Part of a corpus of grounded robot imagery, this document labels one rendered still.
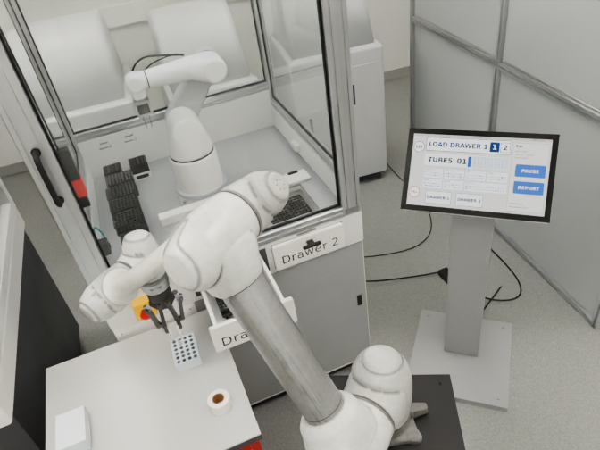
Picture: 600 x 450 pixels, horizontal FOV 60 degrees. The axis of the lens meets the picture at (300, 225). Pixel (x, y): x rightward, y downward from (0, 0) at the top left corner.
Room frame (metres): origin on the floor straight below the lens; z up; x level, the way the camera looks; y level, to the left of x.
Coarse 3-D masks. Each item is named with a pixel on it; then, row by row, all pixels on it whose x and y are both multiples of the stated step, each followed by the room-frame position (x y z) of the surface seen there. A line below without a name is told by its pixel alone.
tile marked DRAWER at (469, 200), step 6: (456, 198) 1.53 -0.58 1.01; (462, 198) 1.52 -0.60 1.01; (468, 198) 1.52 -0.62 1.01; (474, 198) 1.51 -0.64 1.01; (480, 198) 1.50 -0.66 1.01; (456, 204) 1.52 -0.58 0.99; (462, 204) 1.51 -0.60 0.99; (468, 204) 1.50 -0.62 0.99; (474, 204) 1.49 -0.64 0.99; (480, 204) 1.49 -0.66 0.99
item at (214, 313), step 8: (264, 264) 1.47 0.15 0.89; (264, 272) 1.46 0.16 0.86; (272, 280) 1.38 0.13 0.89; (208, 296) 1.41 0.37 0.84; (280, 296) 1.29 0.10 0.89; (208, 304) 1.31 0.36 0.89; (216, 304) 1.36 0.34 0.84; (208, 312) 1.29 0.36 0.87; (216, 312) 1.32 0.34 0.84; (216, 320) 1.29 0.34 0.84; (224, 320) 1.28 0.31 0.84
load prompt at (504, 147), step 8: (432, 144) 1.69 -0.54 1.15; (440, 144) 1.68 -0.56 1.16; (448, 144) 1.67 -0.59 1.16; (456, 144) 1.66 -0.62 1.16; (464, 144) 1.65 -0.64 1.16; (472, 144) 1.64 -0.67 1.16; (480, 144) 1.62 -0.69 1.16; (488, 144) 1.61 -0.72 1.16; (496, 144) 1.60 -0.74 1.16; (504, 144) 1.59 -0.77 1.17; (456, 152) 1.64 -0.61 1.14; (464, 152) 1.63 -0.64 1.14; (472, 152) 1.62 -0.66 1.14; (480, 152) 1.61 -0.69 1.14; (488, 152) 1.60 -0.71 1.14; (496, 152) 1.59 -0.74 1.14; (504, 152) 1.57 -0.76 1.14
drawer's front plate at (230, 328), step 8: (288, 304) 1.23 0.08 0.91; (288, 312) 1.23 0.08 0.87; (232, 320) 1.19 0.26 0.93; (296, 320) 1.24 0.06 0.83; (216, 328) 1.16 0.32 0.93; (224, 328) 1.17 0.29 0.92; (232, 328) 1.18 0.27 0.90; (240, 328) 1.18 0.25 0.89; (216, 336) 1.16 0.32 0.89; (224, 336) 1.17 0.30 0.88; (232, 336) 1.17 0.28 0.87; (240, 336) 1.18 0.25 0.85; (216, 344) 1.16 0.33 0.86; (232, 344) 1.17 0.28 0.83
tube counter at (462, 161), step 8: (456, 160) 1.62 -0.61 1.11; (464, 160) 1.61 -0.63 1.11; (472, 160) 1.60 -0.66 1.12; (480, 160) 1.59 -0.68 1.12; (488, 160) 1.58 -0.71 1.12; (496, 160) 1.57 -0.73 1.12; (504, 160) 1.56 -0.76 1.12; (480, 168) 1.57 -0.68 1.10; (488, 168) 1.56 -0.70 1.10; (496, 168) 1.55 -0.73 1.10; (504, 168) 1.54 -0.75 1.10
